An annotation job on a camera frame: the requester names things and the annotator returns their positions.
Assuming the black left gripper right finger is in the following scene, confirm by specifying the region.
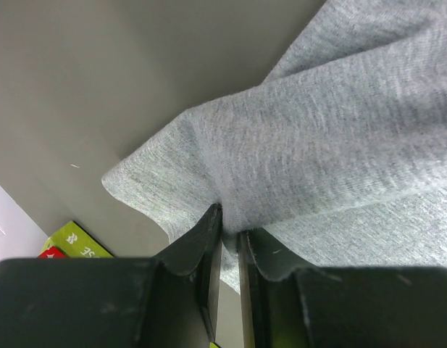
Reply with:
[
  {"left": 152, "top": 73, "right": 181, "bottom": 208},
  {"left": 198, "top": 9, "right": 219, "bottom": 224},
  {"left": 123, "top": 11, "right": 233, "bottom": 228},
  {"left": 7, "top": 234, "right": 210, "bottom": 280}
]
[{"left": 238, "top": 228, "right": 447, "bottom": 347}]

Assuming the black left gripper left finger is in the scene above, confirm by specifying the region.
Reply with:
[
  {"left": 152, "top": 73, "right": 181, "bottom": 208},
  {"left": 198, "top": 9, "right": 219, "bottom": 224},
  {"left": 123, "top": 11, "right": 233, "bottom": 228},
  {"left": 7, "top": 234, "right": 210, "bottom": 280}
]
[{"left": 0, "top": 204, "right": 222, "bottom": 347}]

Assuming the grey t shirt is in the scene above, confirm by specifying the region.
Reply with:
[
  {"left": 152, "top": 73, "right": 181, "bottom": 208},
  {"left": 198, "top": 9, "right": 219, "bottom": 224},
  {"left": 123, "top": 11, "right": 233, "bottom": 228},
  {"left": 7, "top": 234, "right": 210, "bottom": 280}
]
[{"left": 102, "top": 1, "right": 447, "bottom": 289}]

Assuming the red green patterned book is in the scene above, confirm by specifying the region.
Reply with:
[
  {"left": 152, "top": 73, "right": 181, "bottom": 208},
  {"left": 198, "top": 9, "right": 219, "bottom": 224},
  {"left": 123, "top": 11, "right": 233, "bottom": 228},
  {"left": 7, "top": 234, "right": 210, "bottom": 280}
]
[{"left": 39, "top": 221, "right": 114, "bottom": 259}]

